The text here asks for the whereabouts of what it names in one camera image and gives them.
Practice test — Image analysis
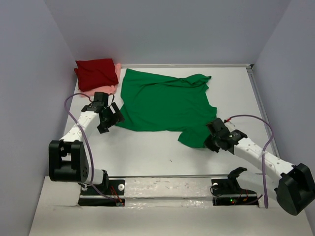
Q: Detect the green t-shirt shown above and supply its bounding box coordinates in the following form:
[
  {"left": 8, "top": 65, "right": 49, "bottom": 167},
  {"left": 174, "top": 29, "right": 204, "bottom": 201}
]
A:
[{"left": 117, "top": 69, "right": 217, "bottom": 148}]

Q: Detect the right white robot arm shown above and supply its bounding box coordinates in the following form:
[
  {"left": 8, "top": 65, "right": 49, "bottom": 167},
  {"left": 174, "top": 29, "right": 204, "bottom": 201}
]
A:
[{"left": 204, "top": 118, "right": 315, "bottom": 216}]

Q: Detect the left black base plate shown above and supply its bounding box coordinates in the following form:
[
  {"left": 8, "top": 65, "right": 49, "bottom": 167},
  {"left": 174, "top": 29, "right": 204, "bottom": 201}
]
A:
[{"left": 78, "top": 178, "right": 126, "bottom": 207}]

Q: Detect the folded dark red t-shirt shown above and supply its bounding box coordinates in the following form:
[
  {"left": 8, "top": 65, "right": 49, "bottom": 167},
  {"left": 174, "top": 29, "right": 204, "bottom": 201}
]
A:
[{"left": 74, "top": 59, "right": 119, "bottom": 92}]

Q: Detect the folded pink t-shirt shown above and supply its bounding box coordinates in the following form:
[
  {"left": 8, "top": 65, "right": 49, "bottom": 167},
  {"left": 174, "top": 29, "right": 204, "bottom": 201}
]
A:
[{"left": 78, "top": 63, "right": 122, "bottom": 97}]

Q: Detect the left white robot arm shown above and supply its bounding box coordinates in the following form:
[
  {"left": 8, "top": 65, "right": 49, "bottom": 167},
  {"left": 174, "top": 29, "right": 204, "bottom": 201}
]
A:
[{"left": 48, "top": 92, "right": 125, "bottom": 194}]

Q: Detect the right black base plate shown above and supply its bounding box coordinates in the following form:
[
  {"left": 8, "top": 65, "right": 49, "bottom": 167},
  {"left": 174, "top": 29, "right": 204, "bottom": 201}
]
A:
[{"left": 210, "top": 167, "right": 259, "bottom": 207}]

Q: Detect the white front cover board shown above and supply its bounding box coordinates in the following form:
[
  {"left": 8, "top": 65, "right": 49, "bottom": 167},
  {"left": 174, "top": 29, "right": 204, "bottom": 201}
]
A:
[{"left": 30, "top": 178, "right": 312, "bottom": 236}]

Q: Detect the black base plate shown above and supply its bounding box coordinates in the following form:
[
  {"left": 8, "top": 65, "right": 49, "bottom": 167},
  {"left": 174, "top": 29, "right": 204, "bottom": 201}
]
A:
[
  {"left": 210, "top": 167, "right": 259, "bottom": 207},
  {"left": 78, "top": 178, "right": 126, "bottom": 207}
]

